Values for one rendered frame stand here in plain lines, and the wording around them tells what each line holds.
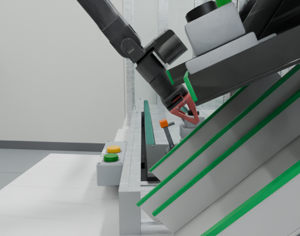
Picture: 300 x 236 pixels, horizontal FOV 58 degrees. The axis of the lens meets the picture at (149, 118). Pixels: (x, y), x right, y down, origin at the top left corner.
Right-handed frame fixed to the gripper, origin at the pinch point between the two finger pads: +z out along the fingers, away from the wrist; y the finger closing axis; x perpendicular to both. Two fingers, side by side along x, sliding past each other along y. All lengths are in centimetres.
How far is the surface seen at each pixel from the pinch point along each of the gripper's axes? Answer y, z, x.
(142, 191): -16.8, -0.2, 17.5
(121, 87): 286, -7, 44
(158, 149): 6.9, 2.4, 13.4
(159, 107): 105, 11, 12
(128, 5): 82, -44, -13
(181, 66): -32.9, -16.3, -3.0
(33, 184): 8, -14, 49
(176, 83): -32.8, -15.1, -1.2
